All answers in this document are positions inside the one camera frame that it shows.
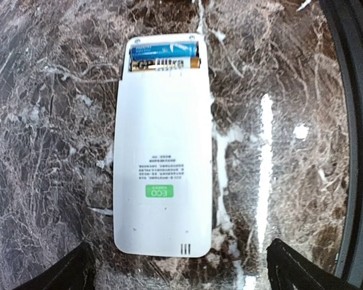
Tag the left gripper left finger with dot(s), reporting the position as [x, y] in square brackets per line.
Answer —
[76, 270]

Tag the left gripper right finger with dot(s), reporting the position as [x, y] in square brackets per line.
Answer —
[288, 269]

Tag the white remote control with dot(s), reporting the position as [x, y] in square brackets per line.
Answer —
[162, 165]

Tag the gold black battery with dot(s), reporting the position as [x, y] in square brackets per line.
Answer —
[165, 64]

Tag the blue battery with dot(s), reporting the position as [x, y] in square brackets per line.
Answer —
[164, 50]

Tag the black front rail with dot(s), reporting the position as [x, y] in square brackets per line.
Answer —
[345, 21]

